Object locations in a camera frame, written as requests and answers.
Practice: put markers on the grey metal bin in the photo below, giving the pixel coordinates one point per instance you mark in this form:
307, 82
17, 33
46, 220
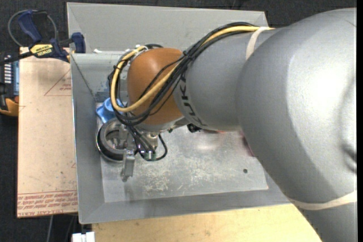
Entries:
193, 173

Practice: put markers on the brown cardboard board, red print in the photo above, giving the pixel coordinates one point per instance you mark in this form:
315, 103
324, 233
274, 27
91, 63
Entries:
45, 133

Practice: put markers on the black cylinder on white bracket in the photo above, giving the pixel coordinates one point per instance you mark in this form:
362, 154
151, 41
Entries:
194, 128

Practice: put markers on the pale grey metal gripper finger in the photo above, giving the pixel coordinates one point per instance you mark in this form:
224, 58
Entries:
128, 165

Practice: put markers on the blue plastic cup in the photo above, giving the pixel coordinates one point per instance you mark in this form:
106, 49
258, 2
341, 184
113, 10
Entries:
104, 111

